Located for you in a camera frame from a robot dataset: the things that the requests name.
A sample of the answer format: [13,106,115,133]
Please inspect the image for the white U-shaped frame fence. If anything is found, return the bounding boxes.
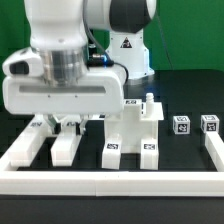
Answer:
[0,132,224,197]

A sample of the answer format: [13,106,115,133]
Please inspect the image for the white tagged cube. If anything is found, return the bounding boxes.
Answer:
[201,115,220,133]
[173,116,190,135]

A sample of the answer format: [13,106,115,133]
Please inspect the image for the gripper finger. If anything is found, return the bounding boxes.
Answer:
[76,115,89,135]
[47,115,61,134]

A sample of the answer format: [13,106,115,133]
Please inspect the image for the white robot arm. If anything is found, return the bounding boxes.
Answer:
[2,0,156,125]

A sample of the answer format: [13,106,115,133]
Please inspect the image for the white chair back piece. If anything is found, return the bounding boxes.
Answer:
[7,113,108,168]

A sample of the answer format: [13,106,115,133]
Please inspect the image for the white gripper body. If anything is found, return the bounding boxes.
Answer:
[2,48,126,115]

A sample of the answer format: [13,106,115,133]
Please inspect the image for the white tagged cube right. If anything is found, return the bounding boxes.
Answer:
[201,115,220,133]

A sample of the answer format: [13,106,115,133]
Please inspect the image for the white chair seat piece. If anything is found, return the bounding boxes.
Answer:
[104,93,164,153]

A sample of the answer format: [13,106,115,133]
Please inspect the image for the white tagged cube left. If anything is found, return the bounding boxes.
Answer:
[173,116,190,135]

